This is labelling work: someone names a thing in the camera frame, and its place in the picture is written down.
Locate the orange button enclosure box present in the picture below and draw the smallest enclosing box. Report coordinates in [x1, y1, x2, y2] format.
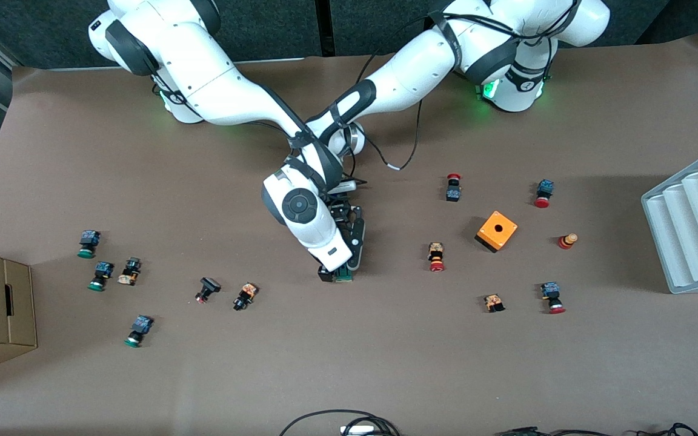
[475, 210, 519, 254]

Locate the black vertical divider strip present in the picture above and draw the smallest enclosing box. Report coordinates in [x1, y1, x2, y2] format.
[316, 0, 336, 57]

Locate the black looped cable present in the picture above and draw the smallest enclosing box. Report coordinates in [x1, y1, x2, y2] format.
[279, 409, 401, 436]

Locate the black orange push button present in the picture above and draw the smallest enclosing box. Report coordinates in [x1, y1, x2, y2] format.
[232, 282, 259, 312]
[117, 257, 142, 286]

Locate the green push button blue block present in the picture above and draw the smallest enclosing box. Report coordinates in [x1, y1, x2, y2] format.
[124, 315, 155, 348]
[87, 261, 115, 292]
[77, 230, 102, 259]

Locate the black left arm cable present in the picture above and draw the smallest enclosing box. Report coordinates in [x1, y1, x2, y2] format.
[355, 51, 424, 172]

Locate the white ridged tray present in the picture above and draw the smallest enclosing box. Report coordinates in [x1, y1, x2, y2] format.
[640, 144, 698, 295]

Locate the black square button red tip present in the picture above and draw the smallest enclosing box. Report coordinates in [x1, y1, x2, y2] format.
[194, 277, 222, 304]

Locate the red push button blue block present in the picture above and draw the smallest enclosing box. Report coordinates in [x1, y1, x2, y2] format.
[534, 179, 556, 209]
[540, 282, 567, 315]

